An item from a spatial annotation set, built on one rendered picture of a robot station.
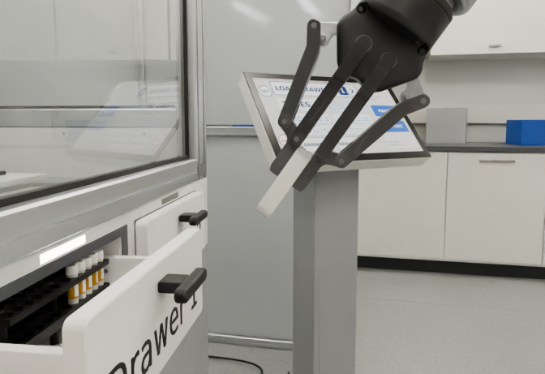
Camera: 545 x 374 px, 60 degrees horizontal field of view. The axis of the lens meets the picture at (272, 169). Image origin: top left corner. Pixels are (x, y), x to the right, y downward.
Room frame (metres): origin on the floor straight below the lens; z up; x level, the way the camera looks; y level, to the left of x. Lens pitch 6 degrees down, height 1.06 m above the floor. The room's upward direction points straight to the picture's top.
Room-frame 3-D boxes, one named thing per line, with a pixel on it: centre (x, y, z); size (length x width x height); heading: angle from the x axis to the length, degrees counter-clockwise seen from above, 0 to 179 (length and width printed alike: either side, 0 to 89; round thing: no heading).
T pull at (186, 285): (0.45, 0.09, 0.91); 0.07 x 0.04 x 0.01; 173
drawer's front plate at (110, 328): (0.45, 0.12, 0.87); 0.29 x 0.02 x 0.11; 173
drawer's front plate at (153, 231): (0.77, 0.16, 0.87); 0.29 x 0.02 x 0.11; 173
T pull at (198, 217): (0.77, 0.13, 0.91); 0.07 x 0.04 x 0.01; 173
